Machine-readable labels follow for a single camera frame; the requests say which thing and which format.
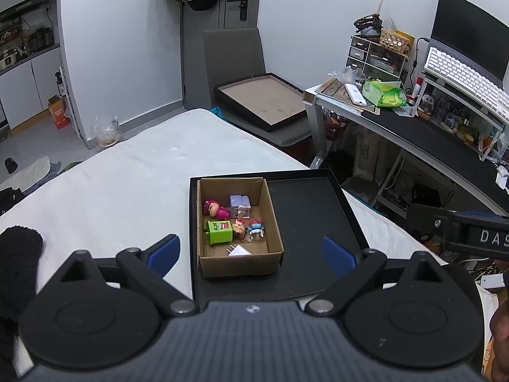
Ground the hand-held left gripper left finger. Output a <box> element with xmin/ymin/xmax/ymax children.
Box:
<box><xmin>44</xmin><ymin>234</ymin><xmax>197</xmax><ymax>319</ymax></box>

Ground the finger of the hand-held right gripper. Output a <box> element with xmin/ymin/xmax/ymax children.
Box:
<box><xmin>406</xmin><ymin>203</ymin><xmax>509</xmax><ymax>241</ymax></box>

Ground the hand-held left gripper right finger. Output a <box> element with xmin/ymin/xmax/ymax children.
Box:
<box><xmin>306</xmin><ymin>236</ymin><xmax>462</xmax><ymax>319</ymax></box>

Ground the black shallow tray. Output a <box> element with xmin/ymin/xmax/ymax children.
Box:
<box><xmin>189</xmin><ymin>168</ymin><xmax>370</xmax><ymax>303</ymax></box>

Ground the green cartoon toy box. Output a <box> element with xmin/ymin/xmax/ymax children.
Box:
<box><xmin>205</xmin><ymin>220</ymin><xmax>234</xmax><ymax>246</ymax></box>

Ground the pink bear figure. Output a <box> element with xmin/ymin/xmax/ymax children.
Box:
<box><xmin>203</xmin><ymin>200</ymin><xmax>231</xmax><ymax>220</ymax></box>

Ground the brown cardboard box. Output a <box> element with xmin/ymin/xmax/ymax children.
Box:
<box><xmin>197</xmin><ymin>177</ymin><xmax>285</xmax><ymax>279</ymax></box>

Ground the red crab figure with bottle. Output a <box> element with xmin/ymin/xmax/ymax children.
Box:
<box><xmin>247</xmin><ymin>218</ymin><xmax>267</xmax><ymax>243</ymax></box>

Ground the lavender block toy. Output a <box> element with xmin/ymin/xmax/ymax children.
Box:
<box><xmin>229</xmin><ymin>194</ymin><xmax>251</xmax><ymax>216</ymax></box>

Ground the white metal rack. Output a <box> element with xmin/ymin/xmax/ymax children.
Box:
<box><xmin>376</xmin><ymin>153</ymin><xmax>458</xmax><ymax>211</ymax></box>

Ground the black desk mat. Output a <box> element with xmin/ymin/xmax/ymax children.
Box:
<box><xmin>360</xmin><ymin>107</ymin><xmax>509</xmax><ymax>208</ymax></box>

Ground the printed tote bag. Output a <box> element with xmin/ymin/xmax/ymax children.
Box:
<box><xmin>354</xmin><ymin>131</ymin><xmax>382</xmax><ymax>180</ymax></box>

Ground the person's bare leg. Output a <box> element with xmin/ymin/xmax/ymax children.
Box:
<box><xmin>490</xmin><ymin>306</ymin><xmax>509</xmax><ymax>382</ymax></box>

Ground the grey animal figurine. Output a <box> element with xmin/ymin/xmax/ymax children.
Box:
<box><xmin>417</xmin><ymin>95</ymin><xmax>435</xmax><ymax>121</ymax></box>

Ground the white monitor riser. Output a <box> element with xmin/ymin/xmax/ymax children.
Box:
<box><xmin>417</xmin><ymin>36</ymin><xmax>509</xmax><ymax>162</ymax></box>

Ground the red plastic basket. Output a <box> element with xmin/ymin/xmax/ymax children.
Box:
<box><xmin>324</xmin><ymin>113</ymin><xmax>351</xmax><ymax>141</ymax></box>

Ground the clear plastic bag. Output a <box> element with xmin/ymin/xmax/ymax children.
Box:
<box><xmin>93</xmin><ymin>116</ymin><xmax>120</xmax><ymax>147</ymax></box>

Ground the green plastic packet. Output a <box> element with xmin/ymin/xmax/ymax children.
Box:
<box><xmin>362</xmin><ymin>80</ymin><xmax>407</xmax><ymax>108</ymax></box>

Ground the black fuzzy cloth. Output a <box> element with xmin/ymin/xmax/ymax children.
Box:
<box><xmin>0</xmin><ymin>226</ymin><xmax>44</xmax><ymax>323</ymax></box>

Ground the white power bank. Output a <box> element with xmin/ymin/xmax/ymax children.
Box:
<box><xmin>344</xmin><ymin>83</ymin><xmax>367</xmax><ymax>106</ymax></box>

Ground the white keyboard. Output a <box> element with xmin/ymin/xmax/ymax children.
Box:
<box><xmin>422</xmin><ymin>46</ymin><xmax>509</xmax><ymax>113</ymax></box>

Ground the grey desk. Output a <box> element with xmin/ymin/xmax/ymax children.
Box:
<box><xmin>304</xmin><ymin>80</ymin><xmax>509</xmax><ymax>217</ymax></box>

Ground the pile of clothes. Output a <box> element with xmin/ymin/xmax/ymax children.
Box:
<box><xmin>0</xmin><ymin>156</ymin><xmax>82</xmax><ymax>202</ymax></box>

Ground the patterned brown mat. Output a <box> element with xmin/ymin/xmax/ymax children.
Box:
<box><xmin>304</xmin><ymin>77</ymin><xmax>378</xmax><ymax>114</ymax></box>

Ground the orange carton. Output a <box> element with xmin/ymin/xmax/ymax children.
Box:
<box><xmin>48</xmin><ymin>95</ymin><xmax>68</xmax><ymax>129</ymax></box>

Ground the grey drawer organizer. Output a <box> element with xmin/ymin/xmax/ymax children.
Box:
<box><xmin>346</xmin><ymin>35</ymin><xmax>408</xmax><ymax>78</ymax></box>

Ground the woven basket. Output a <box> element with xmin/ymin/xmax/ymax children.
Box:
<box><xmin>380</xmin><ymin>29</ymin><xmax>410</xmax><ymax>54</ymax></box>

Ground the black monitor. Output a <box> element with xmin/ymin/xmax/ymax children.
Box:
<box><xmin>431</xmin><ymin>0</ymin><xmax>509</xmax><ymax>84</ymax></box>

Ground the grey chair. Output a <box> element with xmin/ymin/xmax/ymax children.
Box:
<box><xmin>203</xmin><ymin>28</ymin><xmax>319</xmax><ymax>148</ymax></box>

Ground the white kitchen cabinet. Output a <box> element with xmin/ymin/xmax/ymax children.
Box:
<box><xmin>0</xmin><ymin>0</ymin><xmax>66</xmax><ymax>132</ymax></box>

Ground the black picture frame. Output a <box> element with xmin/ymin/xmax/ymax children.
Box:
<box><xmin>214</xmin><ymin>72</ymin><xmax>309</xmax><ymax>133</ymax></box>

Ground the black door handle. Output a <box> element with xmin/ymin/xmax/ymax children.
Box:
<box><xmin>227</xmin><ymin>0</ymin><xmax>249</xmax><ymax>20</ymax></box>

